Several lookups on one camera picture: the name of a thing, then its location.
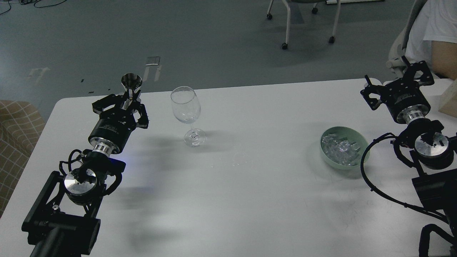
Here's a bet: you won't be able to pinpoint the green bowl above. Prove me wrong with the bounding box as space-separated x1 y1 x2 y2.
320 126 368 170

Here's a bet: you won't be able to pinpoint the white rolling chair legs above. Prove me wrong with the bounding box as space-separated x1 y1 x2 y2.
281 0 341 50

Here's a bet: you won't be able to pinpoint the person in white shirt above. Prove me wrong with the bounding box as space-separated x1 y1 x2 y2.
405 0 457 80

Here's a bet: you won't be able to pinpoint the clear wine glass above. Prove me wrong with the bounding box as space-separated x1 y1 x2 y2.
170 86 206 147

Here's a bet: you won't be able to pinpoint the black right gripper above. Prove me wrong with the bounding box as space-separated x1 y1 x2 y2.
360 56 435 124

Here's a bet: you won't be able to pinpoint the clear ice cubes pile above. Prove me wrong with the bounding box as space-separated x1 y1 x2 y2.
321 133 361 166

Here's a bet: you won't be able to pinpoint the white office chair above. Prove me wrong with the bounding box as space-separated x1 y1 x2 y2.
387 0 443 78

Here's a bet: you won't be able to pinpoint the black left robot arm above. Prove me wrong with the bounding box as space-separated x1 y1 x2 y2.
21 89 149 257

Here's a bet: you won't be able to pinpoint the wooden block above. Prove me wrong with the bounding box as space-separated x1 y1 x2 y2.
438 80 457 118

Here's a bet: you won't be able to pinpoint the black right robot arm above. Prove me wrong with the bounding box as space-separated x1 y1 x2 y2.
360 56 457 257

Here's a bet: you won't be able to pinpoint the steel cocktail jigger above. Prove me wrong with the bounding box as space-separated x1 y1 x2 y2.
121 73 142 110

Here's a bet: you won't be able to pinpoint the black floor cables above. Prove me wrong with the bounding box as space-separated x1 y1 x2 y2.
0 0 67 15

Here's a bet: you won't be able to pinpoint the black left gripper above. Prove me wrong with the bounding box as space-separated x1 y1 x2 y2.
88 90 149 154

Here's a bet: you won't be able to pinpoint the beige checkered sofa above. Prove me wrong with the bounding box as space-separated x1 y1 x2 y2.
0 100 45 215

